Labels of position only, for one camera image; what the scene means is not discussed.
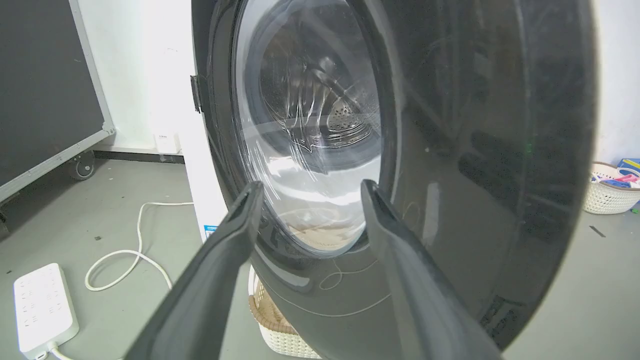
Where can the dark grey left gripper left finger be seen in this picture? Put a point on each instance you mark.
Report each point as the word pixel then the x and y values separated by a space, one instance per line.
pixel 200 295

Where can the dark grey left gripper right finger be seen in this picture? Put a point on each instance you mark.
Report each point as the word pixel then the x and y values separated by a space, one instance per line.
pixel 420 300

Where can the dark round washing machine door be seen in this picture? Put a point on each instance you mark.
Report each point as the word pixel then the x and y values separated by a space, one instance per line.
pixel 450 150

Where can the white washing machine body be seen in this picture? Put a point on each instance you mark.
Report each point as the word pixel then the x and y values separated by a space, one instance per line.
pixel 200 165

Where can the white woven laundry basket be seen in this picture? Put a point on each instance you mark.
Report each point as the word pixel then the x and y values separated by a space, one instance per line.
pixel 275 325

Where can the white power strip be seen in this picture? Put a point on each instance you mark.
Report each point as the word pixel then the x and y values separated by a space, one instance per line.
pixel 44 309

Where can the white woven basket with clothes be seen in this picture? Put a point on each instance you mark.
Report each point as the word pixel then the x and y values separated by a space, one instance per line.
pixel 611 192

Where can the blue box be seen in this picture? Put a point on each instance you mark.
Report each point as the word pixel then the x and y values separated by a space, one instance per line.
pixel 630 165

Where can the black flight case on wheels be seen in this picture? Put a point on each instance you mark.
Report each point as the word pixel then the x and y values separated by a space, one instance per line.
pixel 45 90

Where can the white wall socket box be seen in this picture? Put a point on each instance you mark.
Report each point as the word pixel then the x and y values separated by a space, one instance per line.
pixel 167 143

